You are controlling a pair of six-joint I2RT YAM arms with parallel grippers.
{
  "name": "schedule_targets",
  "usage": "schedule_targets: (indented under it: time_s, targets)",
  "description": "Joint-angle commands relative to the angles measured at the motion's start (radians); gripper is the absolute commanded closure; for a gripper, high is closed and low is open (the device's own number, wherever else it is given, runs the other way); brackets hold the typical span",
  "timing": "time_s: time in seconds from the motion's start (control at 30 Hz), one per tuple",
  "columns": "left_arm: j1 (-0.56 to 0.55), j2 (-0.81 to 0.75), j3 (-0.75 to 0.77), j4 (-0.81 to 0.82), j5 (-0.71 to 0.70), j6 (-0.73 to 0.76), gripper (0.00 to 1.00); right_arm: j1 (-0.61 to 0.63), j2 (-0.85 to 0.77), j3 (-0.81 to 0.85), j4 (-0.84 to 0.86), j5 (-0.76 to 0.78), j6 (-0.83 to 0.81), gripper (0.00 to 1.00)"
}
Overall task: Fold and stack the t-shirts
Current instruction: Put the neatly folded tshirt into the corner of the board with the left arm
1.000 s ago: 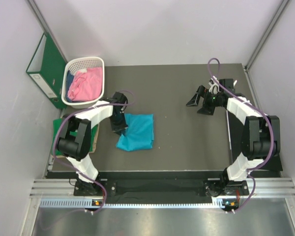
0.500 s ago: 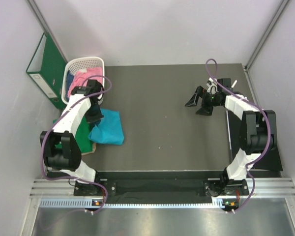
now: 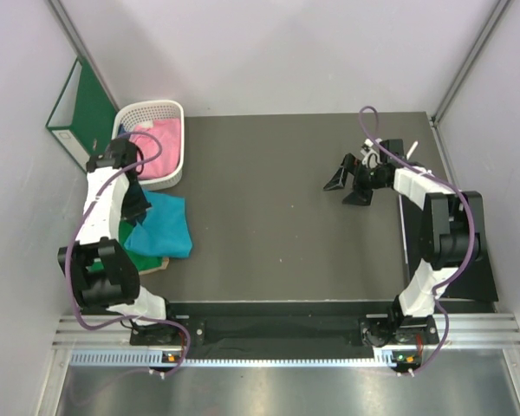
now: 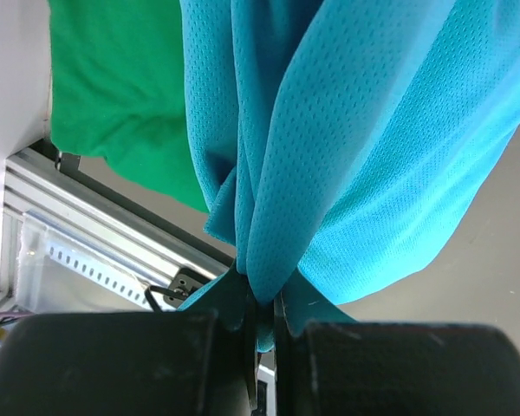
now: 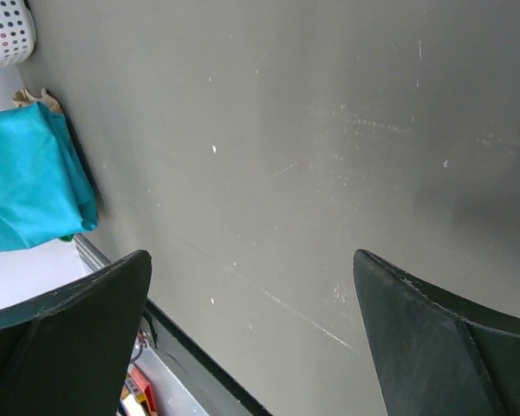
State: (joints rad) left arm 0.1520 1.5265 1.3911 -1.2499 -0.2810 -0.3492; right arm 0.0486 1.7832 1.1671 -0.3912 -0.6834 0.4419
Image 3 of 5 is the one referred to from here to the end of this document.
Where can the grey cable duct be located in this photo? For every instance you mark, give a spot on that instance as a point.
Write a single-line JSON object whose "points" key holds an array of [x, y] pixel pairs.
{"points": [[166, 359]]}

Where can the green ring binder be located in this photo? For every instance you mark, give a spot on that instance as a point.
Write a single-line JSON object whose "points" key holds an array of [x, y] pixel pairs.
{"points": [[82, 118]]}

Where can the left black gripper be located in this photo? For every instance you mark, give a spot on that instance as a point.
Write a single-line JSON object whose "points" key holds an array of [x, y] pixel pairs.
{"points": [[137, 212]]}

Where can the white laundry basket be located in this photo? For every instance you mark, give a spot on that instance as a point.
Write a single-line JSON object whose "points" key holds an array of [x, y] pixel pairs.
{"points": [[160, 128]]}

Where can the pink white marker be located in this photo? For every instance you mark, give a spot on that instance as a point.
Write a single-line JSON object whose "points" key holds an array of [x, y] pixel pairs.
{"points": [[411, 150]]}

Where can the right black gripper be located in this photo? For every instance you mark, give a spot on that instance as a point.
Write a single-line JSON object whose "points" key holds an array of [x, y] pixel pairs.
{"points": [[353, 166]]}

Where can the green folded t shirt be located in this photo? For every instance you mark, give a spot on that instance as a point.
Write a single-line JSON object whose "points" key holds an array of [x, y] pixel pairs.
{"points": [[141, 262]]}

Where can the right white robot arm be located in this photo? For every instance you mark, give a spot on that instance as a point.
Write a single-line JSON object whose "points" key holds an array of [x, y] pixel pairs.
{"points": [[451, 231]]}

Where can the black board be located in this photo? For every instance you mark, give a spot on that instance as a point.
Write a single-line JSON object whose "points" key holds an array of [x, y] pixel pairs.
{"points": [[477, 282]]}

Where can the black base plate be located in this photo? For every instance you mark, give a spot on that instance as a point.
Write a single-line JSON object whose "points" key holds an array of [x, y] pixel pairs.
{"points": [[299, 336]]}

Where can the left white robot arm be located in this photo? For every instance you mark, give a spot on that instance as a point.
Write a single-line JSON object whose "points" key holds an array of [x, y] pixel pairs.
{"points": [[99, 272]]}

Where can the teal t shirt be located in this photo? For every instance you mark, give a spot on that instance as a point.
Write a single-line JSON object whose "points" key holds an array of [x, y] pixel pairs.
{"points": [[164, 232]]}

